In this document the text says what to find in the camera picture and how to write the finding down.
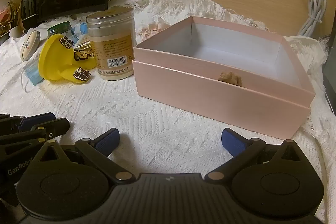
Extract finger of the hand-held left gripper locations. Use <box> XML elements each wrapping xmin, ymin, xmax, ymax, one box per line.
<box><xmin>0</xmin><ymin>112</ymin><xmax>56</xmax><ymax>133</ymax></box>
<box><xmin>0</xmin><ymin>117</ymin><xmax>70</xmax><ymax>148</ymax></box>

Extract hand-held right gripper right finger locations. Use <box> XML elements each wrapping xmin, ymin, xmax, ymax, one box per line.
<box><xmin>205</xmin><ymin>128</ymin><xmax>306</xmax><ymax>183</ymax></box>

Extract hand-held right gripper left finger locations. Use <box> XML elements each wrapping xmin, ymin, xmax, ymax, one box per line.
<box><xmin>39</xmin><ymin>128</ymin><xmax>133</xmax><ymax>184</ymax></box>

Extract pink cardboard box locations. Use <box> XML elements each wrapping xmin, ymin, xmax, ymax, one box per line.
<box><xmin>132</xmin><ymin>16</ymin><xmax>316</xmax><ymax>140</ymax></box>

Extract blue face mask packet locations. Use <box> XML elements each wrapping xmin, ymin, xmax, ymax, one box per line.
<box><xmin>73</xmin><ymin>23</ymin><xmax>89</xmax><ymax>37</ymax></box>

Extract blue face mask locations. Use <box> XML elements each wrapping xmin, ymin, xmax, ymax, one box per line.
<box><xmin>20</xmin><ymin>61</ymin><xmax>45</xmax><ymax>94</ymax></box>

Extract white textured cloth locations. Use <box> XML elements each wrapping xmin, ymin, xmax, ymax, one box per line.
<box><xmin>0</xmin><ymin>0</ymin><xmax>336</xmax><ymax>215</ymax></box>

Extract small tan plush toy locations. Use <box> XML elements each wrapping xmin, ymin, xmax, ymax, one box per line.
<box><xmin>217</xmin><ymin>71</ymin><xmax>243</xmax><ymax>87</ymax></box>

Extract yellow rubber toy with charms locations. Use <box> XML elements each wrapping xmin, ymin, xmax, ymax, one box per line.
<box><xmin>38</xmin><ymin>33</ymin><xmax>96</xmax><ymax>82</ymax></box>

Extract round white compact case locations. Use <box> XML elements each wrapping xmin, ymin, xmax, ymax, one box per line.
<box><xmin>20</xmin><ymin>29</ymin><xmax>41</xmax><ymax>61</ymax></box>

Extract gold foil packet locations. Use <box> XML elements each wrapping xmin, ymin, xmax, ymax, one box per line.
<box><xmin>75</xmin><ymin>34</ymin><xmax>92</xmax><ymax>52</ymax></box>

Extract clear plastic powder jar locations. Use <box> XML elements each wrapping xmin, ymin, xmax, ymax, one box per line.
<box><xmin>86</xmin><ymin>6</ymin><xmax>136</xmax><ymax>80</ymax></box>

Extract potted flower plant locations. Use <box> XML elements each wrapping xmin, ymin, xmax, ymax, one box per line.
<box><xmin>0</xmin><ymin>0</ymin><xmax>22</xmax><ymax>39</ymax></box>

